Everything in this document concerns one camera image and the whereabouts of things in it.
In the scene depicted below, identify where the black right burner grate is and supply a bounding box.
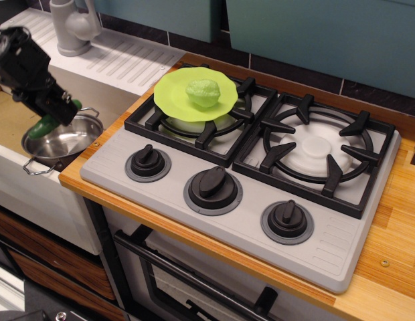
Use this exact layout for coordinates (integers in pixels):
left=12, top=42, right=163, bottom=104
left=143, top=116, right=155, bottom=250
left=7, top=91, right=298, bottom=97
left=232, top=94, right=396, bottom=219

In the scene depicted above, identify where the wooden drawer front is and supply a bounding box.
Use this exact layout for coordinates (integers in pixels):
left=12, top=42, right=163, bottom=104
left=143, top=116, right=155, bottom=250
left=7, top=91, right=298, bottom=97
left=0, top=206, right=125, bottom=320

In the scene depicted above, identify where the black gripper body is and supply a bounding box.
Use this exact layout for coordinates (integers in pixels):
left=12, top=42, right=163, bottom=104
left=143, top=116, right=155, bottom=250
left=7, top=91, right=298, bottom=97
left=0, top=27, right=64, bottom=103

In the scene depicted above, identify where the lime green plastic plate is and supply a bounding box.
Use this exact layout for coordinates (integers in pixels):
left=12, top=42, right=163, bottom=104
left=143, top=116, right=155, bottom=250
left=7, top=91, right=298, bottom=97
left=154, top=67, right=238, bottom=122

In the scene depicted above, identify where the white right burner disc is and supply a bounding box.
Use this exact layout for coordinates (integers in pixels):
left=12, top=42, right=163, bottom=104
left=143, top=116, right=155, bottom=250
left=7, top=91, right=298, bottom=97
left=270, top=121, right=363, bottom=177

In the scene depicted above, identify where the grey toy faucet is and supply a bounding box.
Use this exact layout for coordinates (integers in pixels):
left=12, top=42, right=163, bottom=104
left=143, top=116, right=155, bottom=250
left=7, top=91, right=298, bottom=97
left=50, top=0, right=102, bottom=57

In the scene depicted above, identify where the toy oven door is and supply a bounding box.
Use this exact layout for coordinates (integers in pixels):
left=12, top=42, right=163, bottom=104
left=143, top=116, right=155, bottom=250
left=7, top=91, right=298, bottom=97
left=104, top=209, right=337, bottom=320

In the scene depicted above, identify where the white left burner disc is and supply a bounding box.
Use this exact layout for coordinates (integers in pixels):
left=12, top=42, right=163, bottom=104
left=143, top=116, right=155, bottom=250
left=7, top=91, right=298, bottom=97
left=166, top=98, right=247, bottom=134

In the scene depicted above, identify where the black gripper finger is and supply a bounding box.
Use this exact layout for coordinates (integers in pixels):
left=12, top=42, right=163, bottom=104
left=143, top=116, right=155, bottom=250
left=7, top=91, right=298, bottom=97
left=21, top=99, right=44, bottom=117
left=41, top=91, right=77, bottom=126

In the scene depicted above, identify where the white toy sink unit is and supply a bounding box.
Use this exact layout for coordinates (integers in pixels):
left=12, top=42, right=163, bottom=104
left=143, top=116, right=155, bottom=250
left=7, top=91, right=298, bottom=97
left=0, top=8, right=183, bottom=255

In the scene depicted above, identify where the black middle stove knob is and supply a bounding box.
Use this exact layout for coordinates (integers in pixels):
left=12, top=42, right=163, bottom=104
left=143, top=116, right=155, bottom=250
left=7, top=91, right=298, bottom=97
left=183, top=166, right=243, bottom=216

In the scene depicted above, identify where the black oven door handle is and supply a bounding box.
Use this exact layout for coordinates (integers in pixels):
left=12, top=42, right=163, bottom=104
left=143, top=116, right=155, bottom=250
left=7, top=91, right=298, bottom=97
left=114, top=230, right=277, bottom=320

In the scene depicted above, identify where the small stainless steel pot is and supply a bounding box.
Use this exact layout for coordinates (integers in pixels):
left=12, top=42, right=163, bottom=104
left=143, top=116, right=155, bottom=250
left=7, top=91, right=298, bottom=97
left=21, top=107, right=104, bottom=175

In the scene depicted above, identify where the dark green toy pickle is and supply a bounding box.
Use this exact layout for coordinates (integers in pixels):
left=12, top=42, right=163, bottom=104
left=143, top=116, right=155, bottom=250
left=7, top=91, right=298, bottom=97
left=27, top=114, right=63, bottom=139

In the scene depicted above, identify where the white burner disc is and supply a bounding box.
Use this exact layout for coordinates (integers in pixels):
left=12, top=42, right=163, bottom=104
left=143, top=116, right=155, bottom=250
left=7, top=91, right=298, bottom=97
left=166, top=98, right=247, bottom=134
left=270, top=121, right=363, bottom=177

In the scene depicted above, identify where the black left burner grate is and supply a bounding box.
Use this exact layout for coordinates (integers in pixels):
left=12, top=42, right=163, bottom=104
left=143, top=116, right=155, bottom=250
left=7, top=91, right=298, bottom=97
left=124, top=64, right=278, bottom=167

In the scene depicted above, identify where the black left stove knob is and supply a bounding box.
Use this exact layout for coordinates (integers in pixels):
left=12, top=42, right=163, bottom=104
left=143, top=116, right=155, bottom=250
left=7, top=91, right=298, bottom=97
left=124, top=144, right=171, bottom=183

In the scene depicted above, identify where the black stove knob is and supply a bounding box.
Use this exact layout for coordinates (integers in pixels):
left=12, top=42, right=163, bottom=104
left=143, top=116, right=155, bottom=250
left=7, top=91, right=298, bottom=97
left=183, top=166, right=243, bottom=216
left=124, top=144, right=171, bottom=183
left=260, top=200, right=315, bottom=245

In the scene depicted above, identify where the black burner grate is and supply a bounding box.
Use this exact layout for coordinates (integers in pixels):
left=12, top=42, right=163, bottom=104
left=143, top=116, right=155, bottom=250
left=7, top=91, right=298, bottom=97
left=232, top=94, right=396, bottom=219
left=124, top=64, right=278, bottom=167

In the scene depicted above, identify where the black right stove knob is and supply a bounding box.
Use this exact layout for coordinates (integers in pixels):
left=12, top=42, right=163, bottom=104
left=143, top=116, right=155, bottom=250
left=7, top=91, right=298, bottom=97
left=260, top=200, right=315, bottom=245

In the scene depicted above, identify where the grey toy stove top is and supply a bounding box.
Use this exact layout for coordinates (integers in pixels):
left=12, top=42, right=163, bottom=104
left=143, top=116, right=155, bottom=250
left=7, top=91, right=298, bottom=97
left=79, top=63, right=402, bottom=295

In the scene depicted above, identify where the light green toy cauliflower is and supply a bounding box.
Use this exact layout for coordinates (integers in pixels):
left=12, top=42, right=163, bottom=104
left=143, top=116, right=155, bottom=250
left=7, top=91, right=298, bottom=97
left=185, top=79, right=221, bottom=108

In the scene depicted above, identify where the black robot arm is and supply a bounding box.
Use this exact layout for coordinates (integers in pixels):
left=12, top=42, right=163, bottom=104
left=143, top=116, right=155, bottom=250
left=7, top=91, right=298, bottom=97
left=0, top=27, right=78, bottom=125

